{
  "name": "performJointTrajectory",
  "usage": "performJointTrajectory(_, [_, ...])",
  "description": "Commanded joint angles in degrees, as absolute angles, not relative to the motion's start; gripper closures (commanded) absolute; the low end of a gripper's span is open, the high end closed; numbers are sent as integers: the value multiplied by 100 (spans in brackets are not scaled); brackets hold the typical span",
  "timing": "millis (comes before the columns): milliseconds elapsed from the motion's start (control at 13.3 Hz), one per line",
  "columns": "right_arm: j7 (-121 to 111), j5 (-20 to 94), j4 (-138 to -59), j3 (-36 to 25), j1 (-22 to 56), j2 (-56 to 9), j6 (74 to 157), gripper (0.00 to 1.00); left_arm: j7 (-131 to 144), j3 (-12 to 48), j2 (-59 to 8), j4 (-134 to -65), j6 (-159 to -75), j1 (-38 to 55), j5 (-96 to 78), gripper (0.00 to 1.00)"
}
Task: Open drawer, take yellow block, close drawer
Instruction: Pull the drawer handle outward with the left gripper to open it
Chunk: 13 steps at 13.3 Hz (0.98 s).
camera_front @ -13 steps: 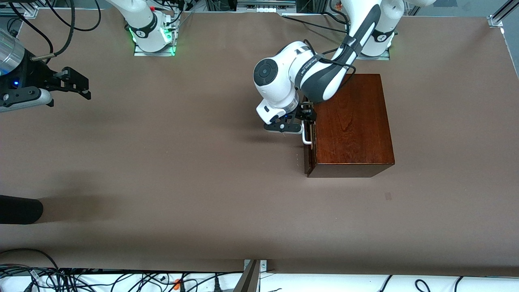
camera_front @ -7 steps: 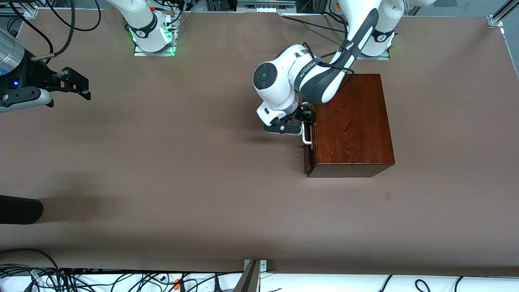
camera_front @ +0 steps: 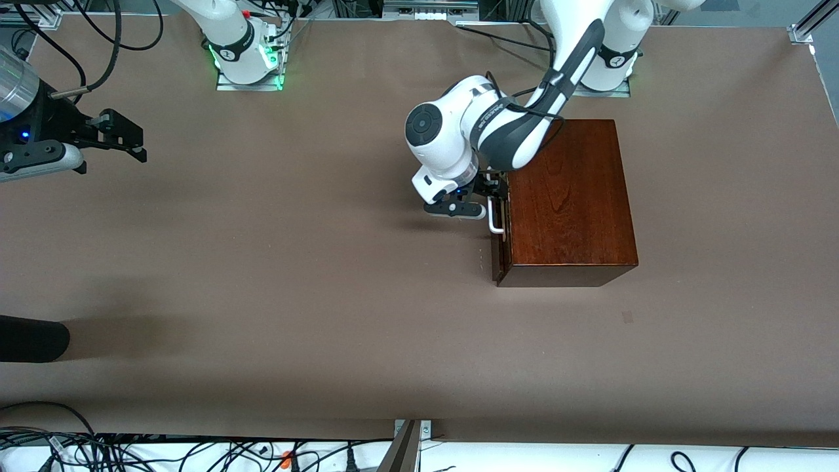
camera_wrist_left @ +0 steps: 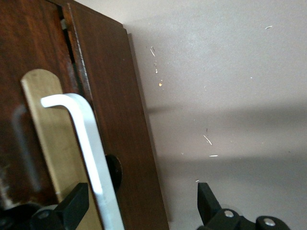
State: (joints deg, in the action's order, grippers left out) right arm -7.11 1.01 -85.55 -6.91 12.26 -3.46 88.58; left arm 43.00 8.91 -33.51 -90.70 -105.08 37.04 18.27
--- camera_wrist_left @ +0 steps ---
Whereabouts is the wooden drawer with brown front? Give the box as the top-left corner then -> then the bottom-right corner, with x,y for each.
0,0 -> 96,230

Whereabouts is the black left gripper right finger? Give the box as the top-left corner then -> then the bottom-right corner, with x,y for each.
197,182 -> 243,230

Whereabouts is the white metal drawer handle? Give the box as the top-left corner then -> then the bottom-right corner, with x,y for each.
40,93 -> 125,230

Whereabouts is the brass handle plate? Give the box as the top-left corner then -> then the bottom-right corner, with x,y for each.
20,69 -> 104,230

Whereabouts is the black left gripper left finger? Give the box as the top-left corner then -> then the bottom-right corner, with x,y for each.
30,182 -> 90,230

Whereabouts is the dark brown wooden cabinet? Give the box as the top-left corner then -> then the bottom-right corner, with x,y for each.
61,2 -> 170,230

